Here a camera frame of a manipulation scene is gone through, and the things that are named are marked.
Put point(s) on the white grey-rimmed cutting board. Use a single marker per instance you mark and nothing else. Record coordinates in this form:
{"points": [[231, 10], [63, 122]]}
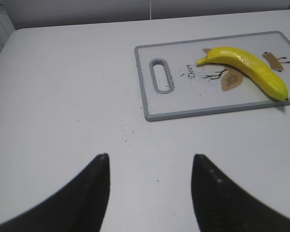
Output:
{"points": [[173, 86]]}

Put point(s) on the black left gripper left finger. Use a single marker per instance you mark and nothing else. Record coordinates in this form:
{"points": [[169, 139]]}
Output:
{"points": [[79, 206]]}

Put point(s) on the yellow plastic banana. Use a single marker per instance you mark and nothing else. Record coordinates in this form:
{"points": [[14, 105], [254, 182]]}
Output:
{"points": [[250, 65]]}

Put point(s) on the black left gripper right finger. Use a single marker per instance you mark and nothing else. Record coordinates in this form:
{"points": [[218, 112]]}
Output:
{"points": [[220, 205]]}

